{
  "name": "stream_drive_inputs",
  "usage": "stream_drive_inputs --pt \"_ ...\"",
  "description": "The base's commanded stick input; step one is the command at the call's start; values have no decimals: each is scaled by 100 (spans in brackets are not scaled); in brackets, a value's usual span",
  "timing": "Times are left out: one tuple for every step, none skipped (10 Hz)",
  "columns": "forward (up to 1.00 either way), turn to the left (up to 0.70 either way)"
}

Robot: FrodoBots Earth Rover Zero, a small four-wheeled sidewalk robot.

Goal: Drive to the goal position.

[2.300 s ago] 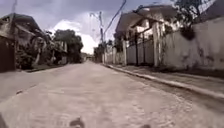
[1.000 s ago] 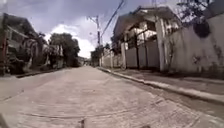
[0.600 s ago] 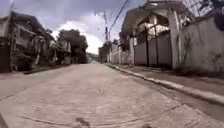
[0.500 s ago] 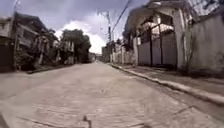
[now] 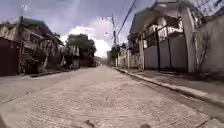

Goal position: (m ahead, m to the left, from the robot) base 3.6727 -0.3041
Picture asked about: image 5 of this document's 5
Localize utility pole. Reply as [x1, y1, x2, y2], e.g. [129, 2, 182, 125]
[111, 14, 118, 68]

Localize grey concrete road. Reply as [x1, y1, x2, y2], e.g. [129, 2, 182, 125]
[0, 64, 224, 128]

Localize large dark tree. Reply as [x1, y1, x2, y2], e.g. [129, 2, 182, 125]
[64, 33, 98, 69]

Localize robot's own part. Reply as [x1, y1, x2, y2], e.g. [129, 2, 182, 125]
[139, 123, 152, 128]
[83, 119, 96, 128]

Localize pale house with balcony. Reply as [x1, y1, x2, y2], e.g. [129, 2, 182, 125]
[127, 0, 205, 72]

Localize pale concrete kerb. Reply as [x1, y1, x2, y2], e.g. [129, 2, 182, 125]
[113, 67, 224, 108]

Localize grey panel fence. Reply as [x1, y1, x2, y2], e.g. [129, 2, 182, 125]
[143, 24, 190, 72]

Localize dark low kerb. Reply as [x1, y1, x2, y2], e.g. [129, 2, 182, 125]
[19, 68, 73, 79]

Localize grey raised pavement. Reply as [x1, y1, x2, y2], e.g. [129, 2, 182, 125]
[119, 67, 224, 98]

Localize old overgrown building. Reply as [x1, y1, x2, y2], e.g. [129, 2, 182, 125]
[0, 16, 65, 75]

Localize small bare tree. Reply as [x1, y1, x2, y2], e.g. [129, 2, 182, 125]
[191, 31, 211, 76]

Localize dark red gate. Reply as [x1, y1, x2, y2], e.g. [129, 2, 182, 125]
[0, 36, 21, 78]

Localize low stone wall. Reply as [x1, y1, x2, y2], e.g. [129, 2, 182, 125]
[116, 48, 141, 70]

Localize overhead wires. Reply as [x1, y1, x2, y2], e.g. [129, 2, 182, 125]
[101, 0, 139, 38]

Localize pale plain wall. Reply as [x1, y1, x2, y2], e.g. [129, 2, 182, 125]
[195, 14, 224, 76]

